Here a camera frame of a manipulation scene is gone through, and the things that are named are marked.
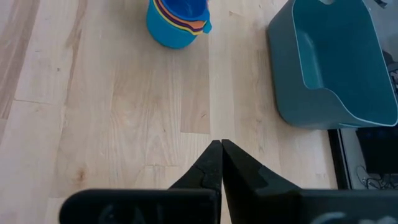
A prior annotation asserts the navy blue measuring cup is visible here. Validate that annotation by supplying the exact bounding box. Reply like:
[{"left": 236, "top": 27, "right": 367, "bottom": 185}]
[{"left": 154, "top": 0, "right": 201, "bottom": 31}]

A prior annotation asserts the cyan measuring cup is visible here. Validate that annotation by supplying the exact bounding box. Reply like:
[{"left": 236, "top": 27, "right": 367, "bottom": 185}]
[{"left": 146, "top": 0, "right": 213, "bottom": 50}]

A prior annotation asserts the orange measuring cup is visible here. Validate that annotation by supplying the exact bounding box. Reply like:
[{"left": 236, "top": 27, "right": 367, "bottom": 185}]
[{"left": 157, "top": 0, "right": 208, "bottom": 30}]

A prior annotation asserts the black computer case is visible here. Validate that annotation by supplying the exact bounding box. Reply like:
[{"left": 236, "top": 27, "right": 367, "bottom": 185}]
[{"left": 355, "top": 126, "right": 398, "bottom": 175}]

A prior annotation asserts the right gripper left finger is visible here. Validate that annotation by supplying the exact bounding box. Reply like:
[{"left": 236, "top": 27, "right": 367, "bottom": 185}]
[{"left": 58, "top": 139, "right": 223, "bottom": 224}]

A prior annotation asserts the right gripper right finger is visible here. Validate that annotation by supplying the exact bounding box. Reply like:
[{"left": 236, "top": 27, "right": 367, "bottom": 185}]
[{"left": 221, "top": 139, "right": 398, "bottom": 224}]

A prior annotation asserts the black aluminium table frame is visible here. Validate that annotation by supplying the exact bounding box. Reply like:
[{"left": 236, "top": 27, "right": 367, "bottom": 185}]
[{"left": 328, "top": 128, "right": 354, "bottom": 190}]

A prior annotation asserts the light blue measuring cup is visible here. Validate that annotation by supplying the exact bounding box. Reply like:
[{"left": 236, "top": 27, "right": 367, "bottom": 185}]
[{"left": 160, "top": 0, "right": 213, "bottom": 34}]

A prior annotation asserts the yellow measuring cup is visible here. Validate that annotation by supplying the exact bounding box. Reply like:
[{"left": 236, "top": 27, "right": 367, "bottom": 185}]
[{"left": 151, "top": 0, "right": 203, "bottom": 35}]

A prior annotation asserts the teal plastic basket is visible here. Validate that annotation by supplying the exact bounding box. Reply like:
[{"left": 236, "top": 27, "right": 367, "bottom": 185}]
[{"left": 267, "top": 0, "right": 398, "bottom": 130}]

